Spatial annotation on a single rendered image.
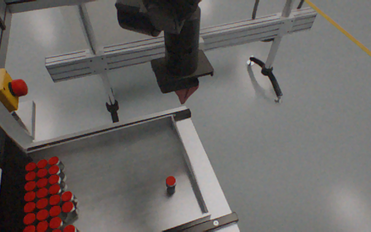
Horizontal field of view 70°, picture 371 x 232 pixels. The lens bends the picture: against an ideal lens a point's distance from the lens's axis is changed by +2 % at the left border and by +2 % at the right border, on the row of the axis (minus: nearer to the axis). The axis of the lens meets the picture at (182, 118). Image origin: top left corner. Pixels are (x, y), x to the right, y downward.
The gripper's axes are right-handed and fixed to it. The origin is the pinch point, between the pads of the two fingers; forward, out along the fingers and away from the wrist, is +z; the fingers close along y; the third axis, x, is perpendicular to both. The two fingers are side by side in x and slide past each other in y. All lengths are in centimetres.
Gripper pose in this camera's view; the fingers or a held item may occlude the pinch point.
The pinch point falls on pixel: (181, 99)
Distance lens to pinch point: 54.1
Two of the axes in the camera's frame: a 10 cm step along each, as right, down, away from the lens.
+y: -9.5, 2.5, -2.0
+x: 3.2, 7.5, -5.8
